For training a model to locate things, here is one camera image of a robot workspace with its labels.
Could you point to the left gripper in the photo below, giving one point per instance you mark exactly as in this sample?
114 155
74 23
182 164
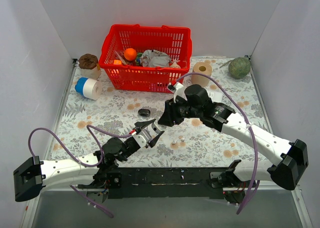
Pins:
146 134

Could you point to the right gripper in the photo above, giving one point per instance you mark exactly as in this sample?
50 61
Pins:
169 113

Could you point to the black earbud charging case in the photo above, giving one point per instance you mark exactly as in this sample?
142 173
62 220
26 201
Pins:
144 112

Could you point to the white earbud charging case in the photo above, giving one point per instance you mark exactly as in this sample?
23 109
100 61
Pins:
155 128

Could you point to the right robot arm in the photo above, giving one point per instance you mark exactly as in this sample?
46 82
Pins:
286 160

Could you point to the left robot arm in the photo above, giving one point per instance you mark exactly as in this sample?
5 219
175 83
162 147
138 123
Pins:
35 175

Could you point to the white rectangular bottle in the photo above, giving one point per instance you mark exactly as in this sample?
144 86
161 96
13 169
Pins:
215 96

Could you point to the beige toy in basket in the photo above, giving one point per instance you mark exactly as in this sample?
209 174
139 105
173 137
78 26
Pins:
175 65

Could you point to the brown paper roll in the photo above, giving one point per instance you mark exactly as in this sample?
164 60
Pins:
201 71

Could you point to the crumpled grey foil bag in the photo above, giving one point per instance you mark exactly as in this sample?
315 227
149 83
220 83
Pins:
153 58

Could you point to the floral table mat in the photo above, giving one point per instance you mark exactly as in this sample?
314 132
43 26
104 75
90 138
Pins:
85 124

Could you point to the red plastic shopping basket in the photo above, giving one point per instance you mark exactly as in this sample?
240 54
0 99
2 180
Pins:
131 75

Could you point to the orange fruit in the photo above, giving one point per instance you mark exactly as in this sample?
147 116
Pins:
130 54

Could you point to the small orange box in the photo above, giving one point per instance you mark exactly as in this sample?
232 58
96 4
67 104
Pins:
117 62

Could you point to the green melon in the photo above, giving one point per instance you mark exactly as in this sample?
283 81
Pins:
239 67

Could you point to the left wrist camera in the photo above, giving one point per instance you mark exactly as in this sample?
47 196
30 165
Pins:
142 138

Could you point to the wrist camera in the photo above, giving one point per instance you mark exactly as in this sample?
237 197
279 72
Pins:
142 138
177 89

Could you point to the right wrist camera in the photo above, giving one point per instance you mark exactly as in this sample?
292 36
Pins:
177 89

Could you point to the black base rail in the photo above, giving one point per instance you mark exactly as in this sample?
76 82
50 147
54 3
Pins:
165 182

